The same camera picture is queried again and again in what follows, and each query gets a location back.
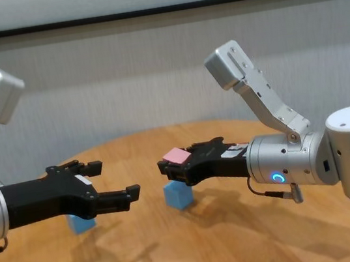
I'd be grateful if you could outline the pink cube block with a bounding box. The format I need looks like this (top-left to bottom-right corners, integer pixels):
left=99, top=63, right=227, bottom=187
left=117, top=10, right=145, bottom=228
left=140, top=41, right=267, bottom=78
left=161, top=145, right=192, bottom=167

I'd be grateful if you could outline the black wall trim strip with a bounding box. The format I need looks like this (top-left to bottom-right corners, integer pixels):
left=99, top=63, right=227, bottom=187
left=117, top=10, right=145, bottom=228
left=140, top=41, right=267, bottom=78
left=0, top=0, right=260, bottom=39

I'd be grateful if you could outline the blue cube block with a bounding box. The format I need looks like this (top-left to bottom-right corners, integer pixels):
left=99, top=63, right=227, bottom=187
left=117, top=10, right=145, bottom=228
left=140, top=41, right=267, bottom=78
left=162, top=177, right=196, bottom=212
left=66, top=211, right=98, bottom=237

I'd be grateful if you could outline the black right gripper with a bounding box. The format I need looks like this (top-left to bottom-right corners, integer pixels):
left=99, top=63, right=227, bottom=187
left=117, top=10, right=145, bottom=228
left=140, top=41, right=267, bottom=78
left=154, top=132, right=255, bottom=193

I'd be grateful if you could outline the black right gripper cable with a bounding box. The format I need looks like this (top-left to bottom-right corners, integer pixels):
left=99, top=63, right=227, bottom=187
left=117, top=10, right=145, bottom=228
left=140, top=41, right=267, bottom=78
left=246, top=170, right=305, bottom=211

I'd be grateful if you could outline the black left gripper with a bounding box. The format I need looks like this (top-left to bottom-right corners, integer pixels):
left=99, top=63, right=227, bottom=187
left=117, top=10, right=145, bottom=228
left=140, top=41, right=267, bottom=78
left=0, top=149, right=145, bottom=233

